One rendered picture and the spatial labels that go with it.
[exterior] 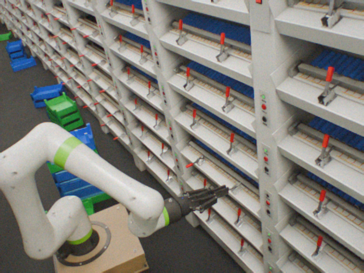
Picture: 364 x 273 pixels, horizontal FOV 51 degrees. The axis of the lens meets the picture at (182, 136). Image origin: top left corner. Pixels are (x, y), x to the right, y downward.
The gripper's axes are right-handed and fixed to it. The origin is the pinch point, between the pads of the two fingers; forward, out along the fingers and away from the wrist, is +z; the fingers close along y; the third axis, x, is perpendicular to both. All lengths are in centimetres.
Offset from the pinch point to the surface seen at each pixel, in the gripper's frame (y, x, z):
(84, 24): -166, 38, 4
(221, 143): -7.8, 16.6, 6.0
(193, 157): -32.4, -3.2, 8.1
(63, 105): -231, -44, -6
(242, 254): 1.0, -41.0, 13.8
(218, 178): -12.0, -3.3, 7.8
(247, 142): 3.4, 21.5, 9.6
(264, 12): 25, 74, -7
